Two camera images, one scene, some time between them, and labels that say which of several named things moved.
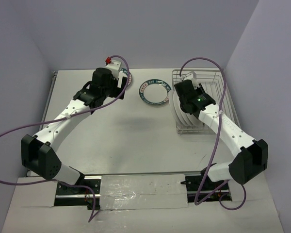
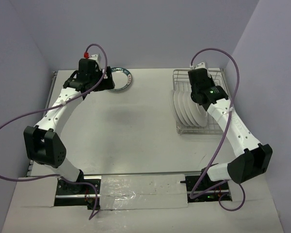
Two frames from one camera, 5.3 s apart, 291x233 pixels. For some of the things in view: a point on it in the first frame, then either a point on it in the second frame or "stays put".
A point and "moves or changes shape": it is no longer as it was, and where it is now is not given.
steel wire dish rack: x=214 y=83 stays put
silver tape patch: x=119 y=192 stays put
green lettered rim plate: x=123 y=72 stays put
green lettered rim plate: x=154 y=91 moves or changes shape
